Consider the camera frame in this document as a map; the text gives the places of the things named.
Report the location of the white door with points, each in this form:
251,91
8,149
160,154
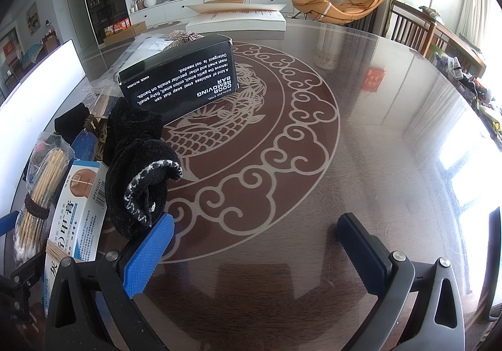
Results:
73,17

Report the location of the framed wall painting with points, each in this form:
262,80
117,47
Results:
33,18

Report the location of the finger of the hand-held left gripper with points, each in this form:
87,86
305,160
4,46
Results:
84,145
6,225

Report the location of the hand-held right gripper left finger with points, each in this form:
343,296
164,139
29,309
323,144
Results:
147,257

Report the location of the dark wooden chair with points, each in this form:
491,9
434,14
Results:
408,27

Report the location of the white flat cardboard box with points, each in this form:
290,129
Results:
235,17

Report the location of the white round vase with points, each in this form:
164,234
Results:
150,1

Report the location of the white storage box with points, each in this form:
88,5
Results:
39,76

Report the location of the brown patterned hair band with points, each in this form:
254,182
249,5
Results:
100,135

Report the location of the orange rocking chair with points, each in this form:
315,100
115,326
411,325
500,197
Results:
341,7

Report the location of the dining table with patterned cloth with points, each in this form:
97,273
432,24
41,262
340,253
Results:
31,54

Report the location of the orange top bench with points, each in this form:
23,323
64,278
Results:
223,0

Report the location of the pile of assorted clutter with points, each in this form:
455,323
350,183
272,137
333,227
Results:
470,80

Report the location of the black knit cloth silver trim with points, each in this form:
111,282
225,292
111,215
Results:
133,162

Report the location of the cotton swab pack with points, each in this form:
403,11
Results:
43,178

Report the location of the brown cardboard box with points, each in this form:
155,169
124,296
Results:
129,32

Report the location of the plain black cloth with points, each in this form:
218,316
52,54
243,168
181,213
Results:
70,121

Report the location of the wooden toothpick bundle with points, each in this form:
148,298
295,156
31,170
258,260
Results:
59,251

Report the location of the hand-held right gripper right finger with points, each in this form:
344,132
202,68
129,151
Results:
364,253

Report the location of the white television cabinet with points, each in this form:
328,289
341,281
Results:
172,11

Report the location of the white blue medicine box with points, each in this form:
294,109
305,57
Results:
78,217

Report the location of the black printed carton box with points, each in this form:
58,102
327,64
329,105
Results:
176,76

